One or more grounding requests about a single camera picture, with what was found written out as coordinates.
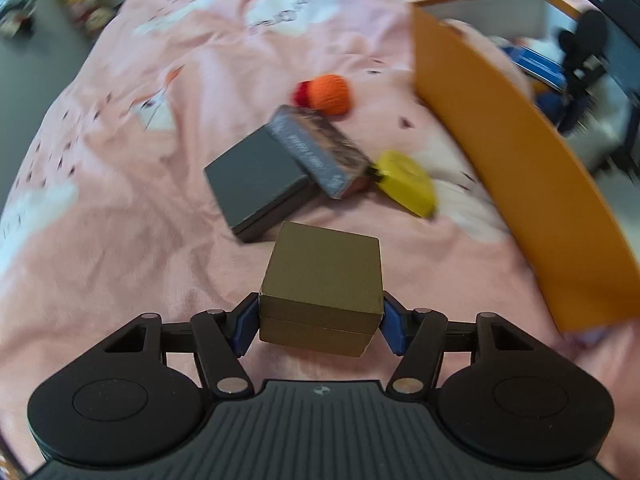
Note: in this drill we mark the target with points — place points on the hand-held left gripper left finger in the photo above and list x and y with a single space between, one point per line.
245 327

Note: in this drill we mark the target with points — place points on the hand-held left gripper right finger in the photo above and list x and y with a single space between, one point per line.
395 330

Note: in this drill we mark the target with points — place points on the blue label tag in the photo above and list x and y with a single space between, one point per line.
535 66

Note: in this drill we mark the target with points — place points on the blue pouch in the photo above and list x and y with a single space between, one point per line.
550 106

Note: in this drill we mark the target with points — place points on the gold cardboard box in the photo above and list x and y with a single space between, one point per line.
320 270

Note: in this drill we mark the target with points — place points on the orange cardboard box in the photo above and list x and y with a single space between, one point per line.
525 185

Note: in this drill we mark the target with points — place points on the yellow tape measure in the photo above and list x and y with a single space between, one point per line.
405 182

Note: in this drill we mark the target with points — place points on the black box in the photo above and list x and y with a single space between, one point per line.
255 180

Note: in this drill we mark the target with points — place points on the dark printed card box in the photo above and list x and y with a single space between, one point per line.
320 150

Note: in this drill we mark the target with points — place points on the orange and red crochet toy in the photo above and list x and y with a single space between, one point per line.
330 94

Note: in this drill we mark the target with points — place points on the pink cloud-print duvet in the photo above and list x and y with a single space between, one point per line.
125 185

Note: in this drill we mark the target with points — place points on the dark cloth bundle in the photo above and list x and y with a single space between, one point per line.
15 17

